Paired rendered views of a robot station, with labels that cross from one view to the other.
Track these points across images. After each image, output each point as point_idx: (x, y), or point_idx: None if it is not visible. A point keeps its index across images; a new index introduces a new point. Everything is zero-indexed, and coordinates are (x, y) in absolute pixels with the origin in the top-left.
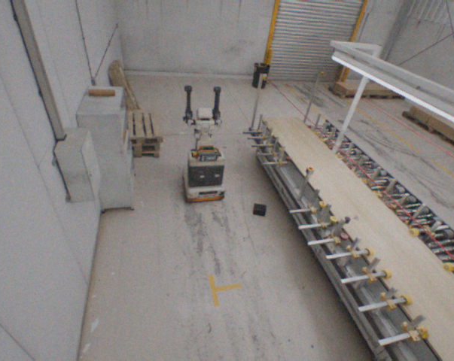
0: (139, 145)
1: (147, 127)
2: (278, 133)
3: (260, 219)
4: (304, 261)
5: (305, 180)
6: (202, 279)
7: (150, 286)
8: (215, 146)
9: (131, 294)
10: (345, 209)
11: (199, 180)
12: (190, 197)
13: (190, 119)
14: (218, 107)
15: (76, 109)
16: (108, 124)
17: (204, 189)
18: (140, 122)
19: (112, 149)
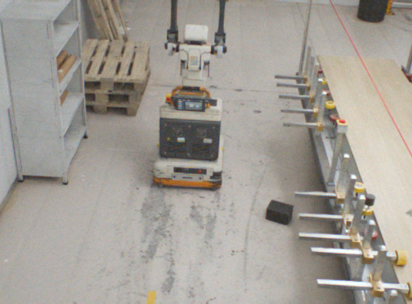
0: (104, 93)
1: (124, 66)
2: (337, 80)
3: (276, 228)
4: (333, 303)
5: (335, 145)
6: (136, 294)
7: (53, 287)
8: (240, 108)
9: (22, 291)
10: (398, 199)
11: (176, 145)
12: (160, 175)
13: (172, 43)
14: (222, 26)
15: None
16: (36, 34)
17: (184, 163)
18: (115, 58)
19: (40, 74)
